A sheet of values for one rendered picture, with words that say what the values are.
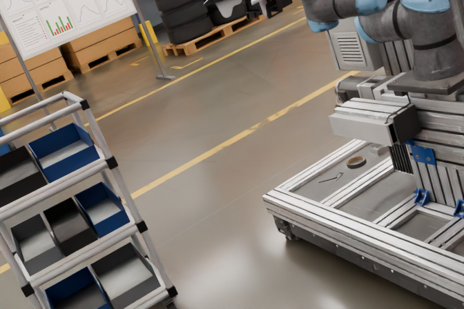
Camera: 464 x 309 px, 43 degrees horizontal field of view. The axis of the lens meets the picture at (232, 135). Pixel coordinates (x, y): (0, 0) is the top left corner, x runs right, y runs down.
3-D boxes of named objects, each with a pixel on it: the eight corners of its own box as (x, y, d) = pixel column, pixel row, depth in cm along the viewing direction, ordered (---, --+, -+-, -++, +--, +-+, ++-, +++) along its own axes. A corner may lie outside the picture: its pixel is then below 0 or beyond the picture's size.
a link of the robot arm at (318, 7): (340, 30, 143) (326, -13, 139) (304, 36, 151) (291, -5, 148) (357, 19, 147) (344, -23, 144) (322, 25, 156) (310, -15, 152)
